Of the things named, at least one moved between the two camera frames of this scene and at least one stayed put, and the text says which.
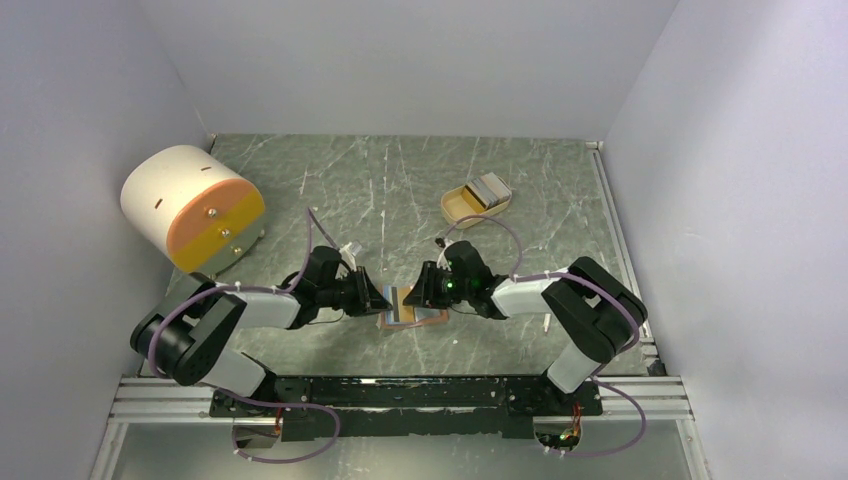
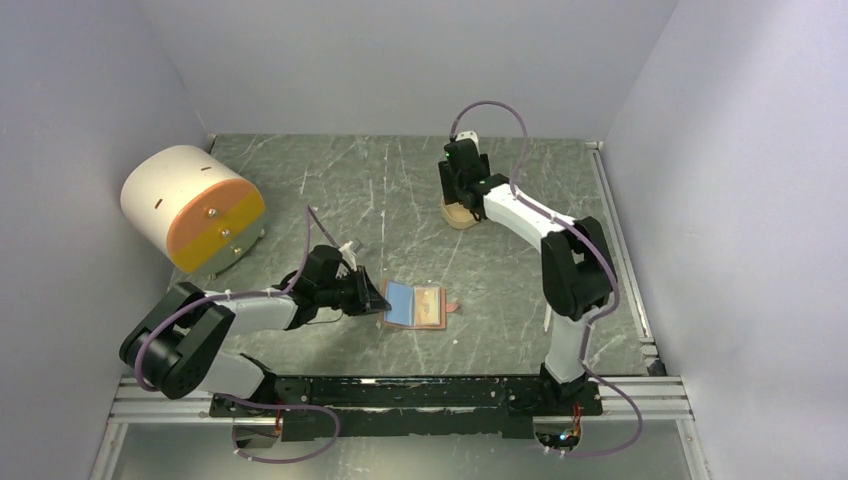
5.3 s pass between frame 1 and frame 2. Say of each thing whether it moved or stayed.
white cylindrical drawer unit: stayed
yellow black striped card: moved
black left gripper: stayed
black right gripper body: moved
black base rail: stayed
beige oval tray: stayed
